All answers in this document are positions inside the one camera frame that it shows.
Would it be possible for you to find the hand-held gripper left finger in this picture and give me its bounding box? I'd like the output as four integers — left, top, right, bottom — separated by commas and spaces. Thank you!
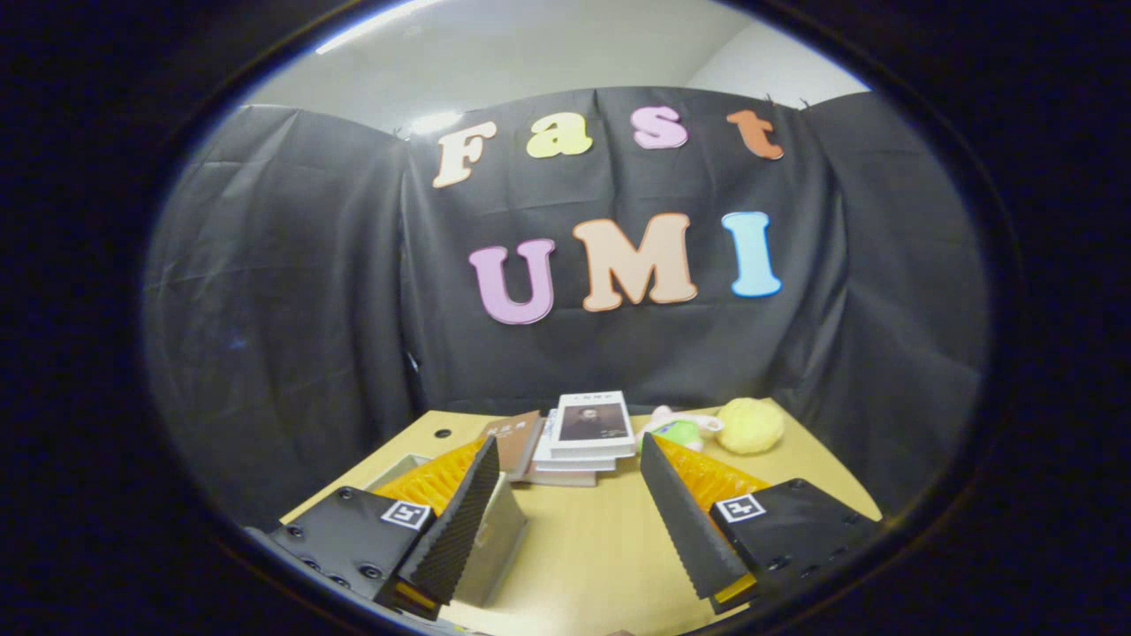
265, 435, 502, 621

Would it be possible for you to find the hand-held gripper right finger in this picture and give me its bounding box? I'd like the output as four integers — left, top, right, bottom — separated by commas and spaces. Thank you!
639, 431, 884, 615

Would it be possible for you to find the beige fabric storage box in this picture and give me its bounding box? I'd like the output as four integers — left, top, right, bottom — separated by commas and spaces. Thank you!
384, 452, 529, 609

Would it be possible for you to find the green plush toy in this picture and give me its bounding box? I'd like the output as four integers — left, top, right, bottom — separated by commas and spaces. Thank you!
638, 405, 724, 453

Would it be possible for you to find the brown cover book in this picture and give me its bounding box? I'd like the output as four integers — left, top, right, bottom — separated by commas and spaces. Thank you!
482, 410, 544, 482

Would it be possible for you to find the yellow plush toy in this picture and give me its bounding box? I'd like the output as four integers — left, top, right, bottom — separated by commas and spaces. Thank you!
716, 397, 786, 456

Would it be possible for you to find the white book with portrait cover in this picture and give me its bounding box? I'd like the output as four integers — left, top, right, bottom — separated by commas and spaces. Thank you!
548, 391, 637, 460

